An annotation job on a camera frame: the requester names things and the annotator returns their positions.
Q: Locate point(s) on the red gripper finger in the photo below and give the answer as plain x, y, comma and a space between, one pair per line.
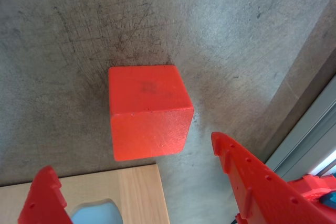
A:
43, 200
267, 195

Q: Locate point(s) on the red cube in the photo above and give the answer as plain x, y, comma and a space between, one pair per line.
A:
149, 108

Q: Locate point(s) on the red robot arm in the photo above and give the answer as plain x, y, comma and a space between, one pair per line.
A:
307, 187

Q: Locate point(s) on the blue clamp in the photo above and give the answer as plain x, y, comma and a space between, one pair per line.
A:
329, 201

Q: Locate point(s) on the wooden shape sorter box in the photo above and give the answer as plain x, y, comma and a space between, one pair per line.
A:
136, 195

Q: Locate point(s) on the aluminium profile rail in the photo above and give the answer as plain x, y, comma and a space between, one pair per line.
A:
309, 134

